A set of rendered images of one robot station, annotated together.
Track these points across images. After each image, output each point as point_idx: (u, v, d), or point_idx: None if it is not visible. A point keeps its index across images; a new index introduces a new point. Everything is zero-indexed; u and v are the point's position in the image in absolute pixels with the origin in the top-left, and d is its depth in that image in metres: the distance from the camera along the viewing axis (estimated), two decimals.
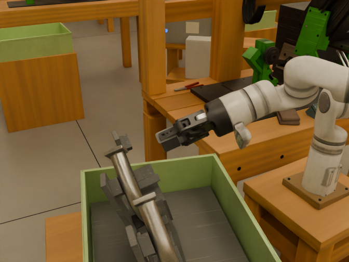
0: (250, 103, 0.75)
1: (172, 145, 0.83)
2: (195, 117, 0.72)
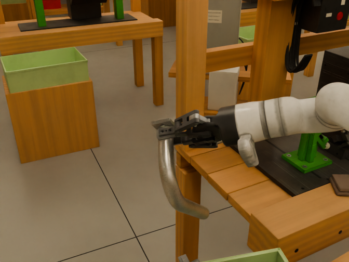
0: (262, 115, 0.67)
1: (173, 141, 0.77)
2: (189, 118, 0.70)
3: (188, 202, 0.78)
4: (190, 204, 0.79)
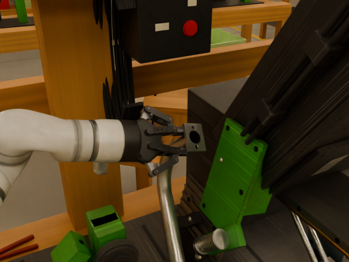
0: None
1: (183, 148, 0.74)
2: (153, 113, 0.72)
3: (159, 195, 0.81)
4: (159, 199, 0.81)
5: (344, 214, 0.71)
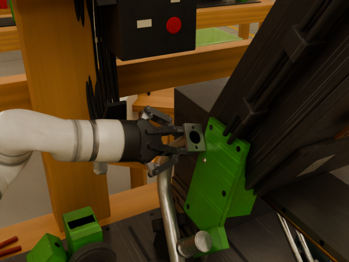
0: None
1: (183, 148, 0.74)
2: (153, 113, 0.72)
3: (159, 195, 0.81)
4: (160, 199, 0.81)
5: (330, 216, 0.69)
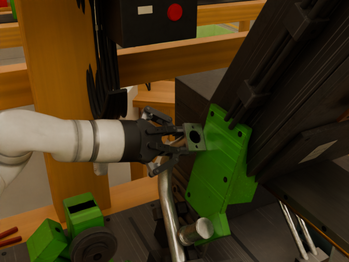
0: None
1: (183, 148, 0.74)
2: (153, 113, 0.72)
3: (160, 196, 0.81)
4: (160, 200, 0.80)
5: (332, 202, 0.69)
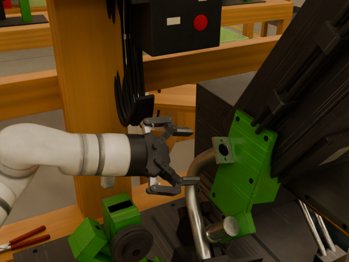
0: None
1: (187, 178, 0.72)
2: (152, 121, 0.72)
3: (188, 205, 0.84)
4: (188, 209, 0.84)
5: None
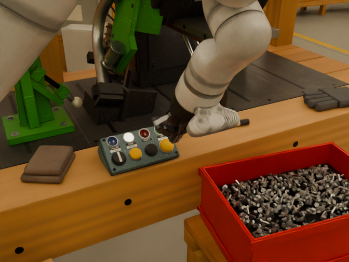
0: (188, 85, 0.58)
1: (176, 135, 0.75)
2: None
3: (93, 48, 0.99)
4: (93, 51, 0.99)
5: None
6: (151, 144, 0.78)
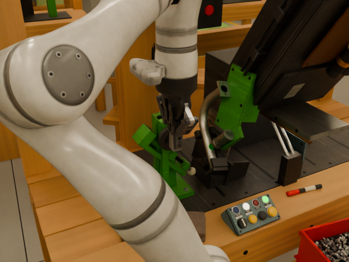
0: None
1: (174, 140, 0.74)
2: None
3: (201, 128, 1.31)
4: (201, 131, 1.31)
5: (301, 119, 1.19)
6: (263, 212, 1.10)
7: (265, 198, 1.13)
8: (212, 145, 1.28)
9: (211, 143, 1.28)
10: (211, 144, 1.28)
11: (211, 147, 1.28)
